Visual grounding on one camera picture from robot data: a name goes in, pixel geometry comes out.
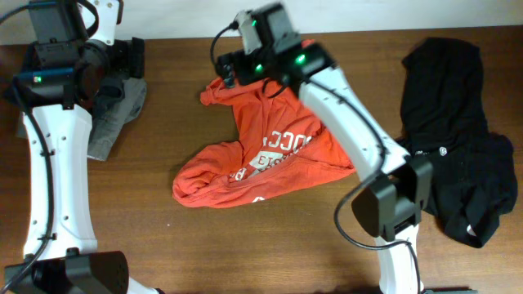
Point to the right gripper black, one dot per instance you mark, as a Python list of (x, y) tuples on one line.
[(240, 58)]

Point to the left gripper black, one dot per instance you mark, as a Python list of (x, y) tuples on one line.
[(131, 59)]

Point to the red printed t-shirt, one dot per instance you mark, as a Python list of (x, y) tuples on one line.
[(282, 147)]

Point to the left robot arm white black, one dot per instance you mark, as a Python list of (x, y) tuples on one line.
[(62, 73)]

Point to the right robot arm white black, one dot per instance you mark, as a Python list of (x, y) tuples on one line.
[(383, 212)]

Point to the grey folded garment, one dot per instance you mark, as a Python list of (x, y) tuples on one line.
[(119, 101)]

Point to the black crumpled garment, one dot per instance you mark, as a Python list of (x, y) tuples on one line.
[(474, 181)]

